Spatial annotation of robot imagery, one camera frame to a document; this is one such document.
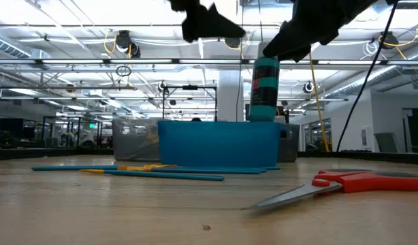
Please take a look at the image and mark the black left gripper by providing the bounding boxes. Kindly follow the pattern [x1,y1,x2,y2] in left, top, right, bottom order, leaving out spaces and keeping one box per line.
[167,0,247,44]

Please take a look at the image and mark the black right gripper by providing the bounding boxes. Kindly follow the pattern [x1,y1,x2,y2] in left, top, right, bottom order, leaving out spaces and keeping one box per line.
[262,0,380,63]

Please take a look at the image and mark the teal paint bottle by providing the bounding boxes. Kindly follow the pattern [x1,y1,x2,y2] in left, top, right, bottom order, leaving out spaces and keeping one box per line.
[248,56,281,123]

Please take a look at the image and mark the blue plastic tray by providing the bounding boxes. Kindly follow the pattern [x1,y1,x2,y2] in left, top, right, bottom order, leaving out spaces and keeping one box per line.
[157,120,282,168]

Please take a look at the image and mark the red-handled scissors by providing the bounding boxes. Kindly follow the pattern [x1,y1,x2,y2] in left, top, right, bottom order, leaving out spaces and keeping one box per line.
[240,168,418,212]

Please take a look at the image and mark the grey paint bottle bin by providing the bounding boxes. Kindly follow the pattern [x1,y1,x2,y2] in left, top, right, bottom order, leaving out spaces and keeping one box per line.
[276,122,301,163]

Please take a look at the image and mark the white building column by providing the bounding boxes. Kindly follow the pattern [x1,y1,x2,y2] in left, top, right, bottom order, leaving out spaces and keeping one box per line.
[216,69,245,123]

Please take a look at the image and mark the grey overhead crossbar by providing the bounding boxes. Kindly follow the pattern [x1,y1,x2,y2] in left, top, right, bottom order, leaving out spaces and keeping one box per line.
[0,58,418,67]

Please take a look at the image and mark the grey translucent scissors bin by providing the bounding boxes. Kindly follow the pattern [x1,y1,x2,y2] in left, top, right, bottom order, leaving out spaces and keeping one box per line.
[111,118,161,162]

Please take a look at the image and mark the black cabinet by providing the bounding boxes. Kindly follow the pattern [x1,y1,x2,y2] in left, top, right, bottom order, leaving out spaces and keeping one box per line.
[402,108,418,154]

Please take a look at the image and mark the black background monitors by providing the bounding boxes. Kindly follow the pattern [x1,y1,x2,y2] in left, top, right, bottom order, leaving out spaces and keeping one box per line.
[0,118,37,141]

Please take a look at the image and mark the yellow power cable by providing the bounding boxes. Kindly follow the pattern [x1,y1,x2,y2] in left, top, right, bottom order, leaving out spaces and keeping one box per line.
[307,50,331,152]

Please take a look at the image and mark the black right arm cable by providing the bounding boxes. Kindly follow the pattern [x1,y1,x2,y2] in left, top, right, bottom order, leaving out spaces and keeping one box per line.
[336,0,400,153]

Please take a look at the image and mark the white wall box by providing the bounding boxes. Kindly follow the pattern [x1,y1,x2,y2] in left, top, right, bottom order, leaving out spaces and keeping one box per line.
[359,126,372,151]

